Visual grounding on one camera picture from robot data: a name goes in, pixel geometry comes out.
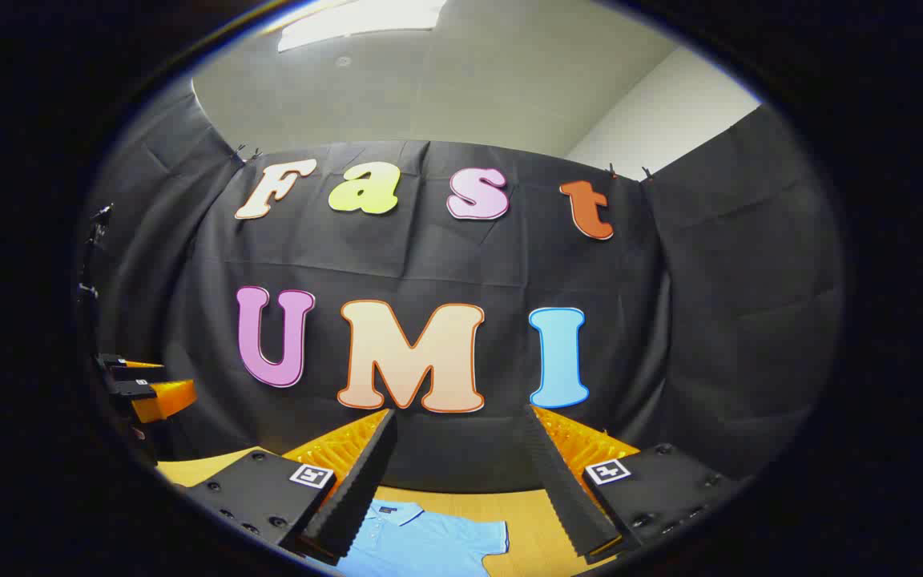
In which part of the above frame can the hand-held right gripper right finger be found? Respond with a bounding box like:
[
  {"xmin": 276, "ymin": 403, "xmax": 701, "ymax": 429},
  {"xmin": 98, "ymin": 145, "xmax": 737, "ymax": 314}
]
[{"xmin": 519, "ymin": 403, "xmax": 751, "ymax": 562}]

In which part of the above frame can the light blue polo T-shirt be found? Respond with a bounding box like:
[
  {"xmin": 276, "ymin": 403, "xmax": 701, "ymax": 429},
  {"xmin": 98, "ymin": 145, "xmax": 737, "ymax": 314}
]
[{"xmin": 337, "ymin": 498, "xmax": 510, "ymax": 577}]

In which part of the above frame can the black backdrop cloth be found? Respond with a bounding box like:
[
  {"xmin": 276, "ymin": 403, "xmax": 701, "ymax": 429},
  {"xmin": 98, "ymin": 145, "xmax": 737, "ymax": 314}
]
[{"xmin": 81, "ymin": 76, "xmax": 845, "ymax": 494}]

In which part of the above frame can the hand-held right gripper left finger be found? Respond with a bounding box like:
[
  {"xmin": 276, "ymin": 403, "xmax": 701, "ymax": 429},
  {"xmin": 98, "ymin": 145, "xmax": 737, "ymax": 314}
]
[{"xmin": 181, "ymin": 407, "xmax": 400, "ymax": 566}]

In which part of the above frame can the black stand with cables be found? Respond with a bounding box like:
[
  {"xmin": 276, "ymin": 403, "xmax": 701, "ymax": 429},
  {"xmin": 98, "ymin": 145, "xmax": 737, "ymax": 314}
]
[{"xmin": 77, "ymin": 202, "xmax": 115, "ymax": 309}]

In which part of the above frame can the white ceiling light panel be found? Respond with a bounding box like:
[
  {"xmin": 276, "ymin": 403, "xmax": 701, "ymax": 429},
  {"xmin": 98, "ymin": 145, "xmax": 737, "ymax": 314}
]
[{"xmin": 277, "ymin": 0, "xmax": 446, "ymax": 53}]

